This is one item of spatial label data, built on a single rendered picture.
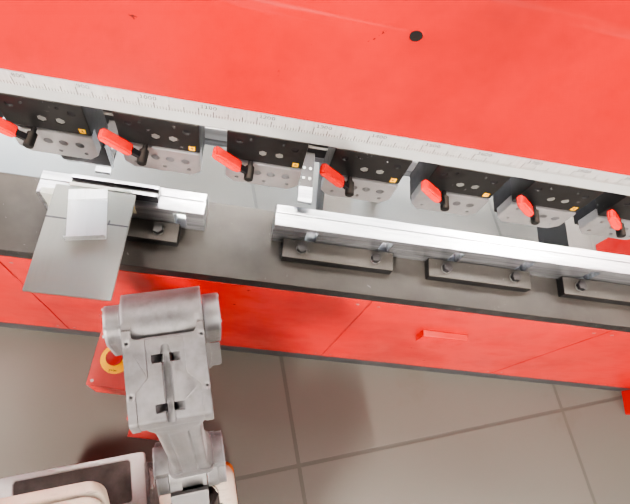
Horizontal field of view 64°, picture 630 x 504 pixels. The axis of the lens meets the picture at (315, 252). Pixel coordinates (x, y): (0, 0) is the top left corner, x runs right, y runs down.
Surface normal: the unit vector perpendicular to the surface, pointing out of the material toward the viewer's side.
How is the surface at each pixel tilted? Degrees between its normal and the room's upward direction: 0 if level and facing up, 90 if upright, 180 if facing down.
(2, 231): 0
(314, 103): 90
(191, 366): 13
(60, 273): 0
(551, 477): 0
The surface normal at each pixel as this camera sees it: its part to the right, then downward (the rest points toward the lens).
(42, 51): -0.07, 0.91
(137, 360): 0.22, -0.18
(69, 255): 0.18, -0.39
